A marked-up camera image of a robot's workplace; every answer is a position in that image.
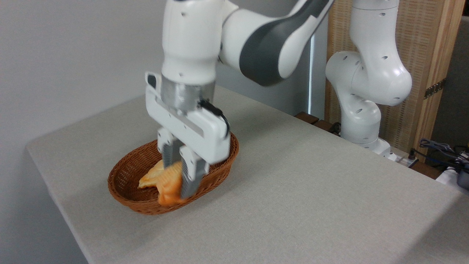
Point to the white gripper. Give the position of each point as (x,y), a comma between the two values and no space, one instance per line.
(198,134)

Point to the round golden bread piece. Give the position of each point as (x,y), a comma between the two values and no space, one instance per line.
(170,187)

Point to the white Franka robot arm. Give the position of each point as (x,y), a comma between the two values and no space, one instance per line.
(370,73)

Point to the flat golden bread piece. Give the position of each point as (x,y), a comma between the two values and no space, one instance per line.
(150,179)

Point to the brown oval wicker basket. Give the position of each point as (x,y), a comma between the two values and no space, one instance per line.
(126,183)

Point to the dark brown wooden ledge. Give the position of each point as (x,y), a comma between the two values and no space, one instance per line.
(318,124)

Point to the dark metal hinge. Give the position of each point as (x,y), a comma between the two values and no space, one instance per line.
(434,89)

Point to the white cloth-like object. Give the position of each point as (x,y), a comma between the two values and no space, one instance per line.
(447,178)

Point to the wooden woven screen panel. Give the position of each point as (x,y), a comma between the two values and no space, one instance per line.
(421,44)

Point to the dark grey box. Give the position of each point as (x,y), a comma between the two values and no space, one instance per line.
(463,179)

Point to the white vertical wall trim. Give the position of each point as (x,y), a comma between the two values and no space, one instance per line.
(312,80)

